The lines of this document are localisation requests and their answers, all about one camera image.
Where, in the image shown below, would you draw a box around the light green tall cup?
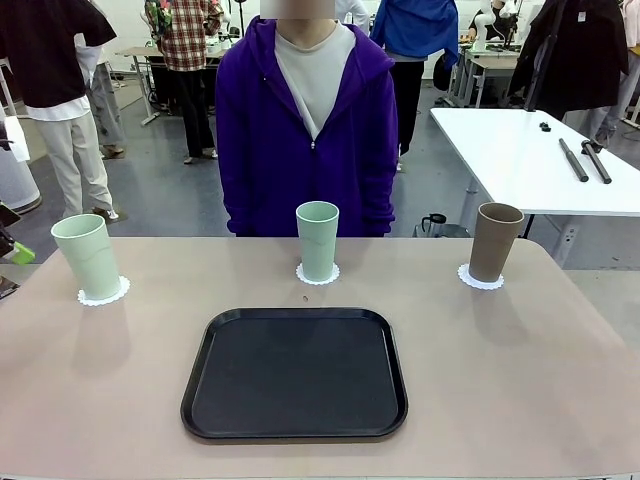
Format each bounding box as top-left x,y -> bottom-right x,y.
295,200 -> 341,282
50,213 -> 123,301

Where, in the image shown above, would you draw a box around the white paper doily coaster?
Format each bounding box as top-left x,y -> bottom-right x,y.
456,263 -> 505,291
77,274 -> 132,307
295,262 -> 342,287

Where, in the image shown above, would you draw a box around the brown tall cup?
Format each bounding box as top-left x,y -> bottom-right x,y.
468,201 -> 525,282

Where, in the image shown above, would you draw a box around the person's right forearm purple sleeve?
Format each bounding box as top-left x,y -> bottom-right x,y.
219,164 -> 254,237

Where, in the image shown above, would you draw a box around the person's left forearm purple sleeve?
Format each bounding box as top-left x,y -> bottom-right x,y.
358,164 -> 397,237

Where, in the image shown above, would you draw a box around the white cylindrical air purifier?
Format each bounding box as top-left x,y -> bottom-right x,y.
0,107 -> 42,214

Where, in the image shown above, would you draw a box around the person in grey trousers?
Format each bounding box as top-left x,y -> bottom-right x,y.
74,29 -> 126,159

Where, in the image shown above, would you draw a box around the person black top white trousers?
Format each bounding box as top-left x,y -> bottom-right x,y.
0,0 -> 121,221

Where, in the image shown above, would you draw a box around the wooden top desk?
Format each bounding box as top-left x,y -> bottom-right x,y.
115,45 -> 226,126

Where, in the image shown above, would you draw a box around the person in plaid shirt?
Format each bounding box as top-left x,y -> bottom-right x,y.
143,0 -> 225,165

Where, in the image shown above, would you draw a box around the person in purple hoodie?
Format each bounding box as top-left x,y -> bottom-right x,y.
214,14 -> 399,239

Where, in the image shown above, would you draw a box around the black plastic serving tray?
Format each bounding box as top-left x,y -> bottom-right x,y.
179,306 -> 410,441

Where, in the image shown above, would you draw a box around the black kettle jug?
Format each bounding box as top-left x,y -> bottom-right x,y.
419,212 -> 449,238

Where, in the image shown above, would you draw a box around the person in blue jacket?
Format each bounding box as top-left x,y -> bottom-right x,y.
372,0 -> 460,171

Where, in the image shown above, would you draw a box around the white rectangular table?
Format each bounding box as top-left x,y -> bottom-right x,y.
429,106 -> 640,239

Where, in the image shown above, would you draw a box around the grey metal desk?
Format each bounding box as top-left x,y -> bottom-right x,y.
447,42 -> 521,109

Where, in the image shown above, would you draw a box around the seated person in black shirt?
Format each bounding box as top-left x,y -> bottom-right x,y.
467,0 -> 519,41

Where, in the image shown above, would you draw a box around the plain black rod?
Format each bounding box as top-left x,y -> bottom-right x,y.
558,137 -> 590,182

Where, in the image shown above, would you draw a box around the black rod with clamp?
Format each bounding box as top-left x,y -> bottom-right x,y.
580,138 -> 613,184

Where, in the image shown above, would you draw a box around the person in black coat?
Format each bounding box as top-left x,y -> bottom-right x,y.
507,0 -> 631,146

